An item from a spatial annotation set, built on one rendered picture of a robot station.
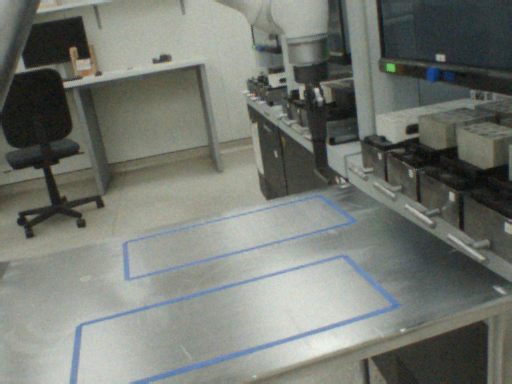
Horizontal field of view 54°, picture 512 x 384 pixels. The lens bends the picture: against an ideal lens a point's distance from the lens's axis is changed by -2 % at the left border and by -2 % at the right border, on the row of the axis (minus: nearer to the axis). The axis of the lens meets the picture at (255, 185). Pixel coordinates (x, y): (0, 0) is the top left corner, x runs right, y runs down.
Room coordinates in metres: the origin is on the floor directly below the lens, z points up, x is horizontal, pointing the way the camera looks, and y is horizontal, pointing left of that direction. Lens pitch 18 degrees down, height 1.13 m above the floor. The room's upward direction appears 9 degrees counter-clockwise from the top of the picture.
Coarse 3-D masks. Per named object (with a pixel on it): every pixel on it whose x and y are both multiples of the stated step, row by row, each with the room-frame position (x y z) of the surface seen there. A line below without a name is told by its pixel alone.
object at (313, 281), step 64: (320, 192) 0.86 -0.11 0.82; (64, 256) 0.75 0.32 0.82; (128, 256) 0.71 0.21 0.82; (192, 256) 0.68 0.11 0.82; (256, 256) 0.64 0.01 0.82; (320, 256) 0.61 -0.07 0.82; (384, 256) 0.58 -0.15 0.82; (448, 256) 0.56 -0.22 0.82; (0, 320) 0.57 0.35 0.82; (64, 320) 0.55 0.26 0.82; (128, 320) 0.53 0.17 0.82; (192, 320) 0.51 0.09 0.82; (256, 320) 0.49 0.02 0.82; (320, 320) 0.47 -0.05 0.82; (384, 320) 0.45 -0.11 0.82; (448, 320) 0.44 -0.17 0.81
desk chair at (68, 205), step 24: (24, 72) 3.16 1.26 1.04; (48, 72) 3.22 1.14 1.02; (24, 96) 3.16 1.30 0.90; (48, 96) 3.23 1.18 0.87; (24, 120) 3.16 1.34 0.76; (48, 120) 3.23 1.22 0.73; (24, 144) 3.16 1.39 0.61; (48, 144) 3.18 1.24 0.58; (72, 144) 3.34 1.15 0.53; (24, 168) 3.15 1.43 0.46; (48, 168) 3.39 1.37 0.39; (48, 192) 3.38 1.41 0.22; (24, 216) 3.47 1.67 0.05; (48, 216) 3.28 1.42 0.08; (72, 216) 3.22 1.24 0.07
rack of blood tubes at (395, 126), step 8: (432, 104) 1.23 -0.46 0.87; (440, 104) 1.23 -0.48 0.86; (448, 104) 1.21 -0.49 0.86; (456, 104) 1.20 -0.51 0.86; (464, 104) 1.19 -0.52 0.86; (472, 104) 1.18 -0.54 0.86; (392, 112) 1.22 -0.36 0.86; (400, 112) 1.21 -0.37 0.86; (408, 112) 1.20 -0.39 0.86; (416, 112) 1.18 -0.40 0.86; (424, 112) 1.17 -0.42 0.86; (432, 112) 1.15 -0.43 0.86; (376, 120) 1.21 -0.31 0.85; (384, 120) 1.16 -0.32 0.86; (392, 120) 1.13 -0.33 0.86; (400, 120) 1.12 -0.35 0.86; (408, 120) 1.12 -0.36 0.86; (416, 120) 1.12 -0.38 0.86; (384, 128) 1.16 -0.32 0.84; (392, 128) 1.12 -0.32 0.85; (400, 128) 1.12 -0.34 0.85; (408, 128) 1.22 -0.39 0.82; (416, 128) 1.23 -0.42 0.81; (392, 136) 1.12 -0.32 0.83; (400, 136) 1.12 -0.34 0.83; (408, 136) 1.12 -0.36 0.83; (416, 136) 1.12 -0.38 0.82
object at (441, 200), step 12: (432, 168) 0.90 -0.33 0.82; (444, 168) 0.89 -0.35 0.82; (420, 180) 0.92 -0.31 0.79; (432, 180) 0.87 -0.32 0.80; (444, 180) 0.84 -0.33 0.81; (456, 180) 0.82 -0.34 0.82; (468, 180) 0.81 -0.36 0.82; (480, 180) 0.81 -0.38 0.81; (420, 192) 0.92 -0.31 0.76; (432, 192) 0.88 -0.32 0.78; (444, 192) 0.83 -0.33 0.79; (456, 192) 0.79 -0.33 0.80; (468, 192) 0.79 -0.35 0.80; (408, 204) 0.90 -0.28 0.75; (432, 204) 0.88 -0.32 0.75; (444, 204) 0.83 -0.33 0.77; (456, 204) 0.79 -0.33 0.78; (420, 216) 0.84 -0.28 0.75; (432, 216) 0.85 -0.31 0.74; (444, 216) 0.84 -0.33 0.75; (456, 216) 0.80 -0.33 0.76; (432, 228) 0.80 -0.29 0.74
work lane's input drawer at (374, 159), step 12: (360, 144) 1.22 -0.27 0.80; (372, 144) 1.16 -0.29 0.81; (384, 144) 1.12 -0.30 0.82; (396, 144) 1.11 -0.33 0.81; (372, 156) 1.15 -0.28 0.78; (384, 156) 1.09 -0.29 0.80; (348, 168) 1.20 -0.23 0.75; (372, 168) 1.15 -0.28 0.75; (384, 168) 1.09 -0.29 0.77; (384, 180) 1.09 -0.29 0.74
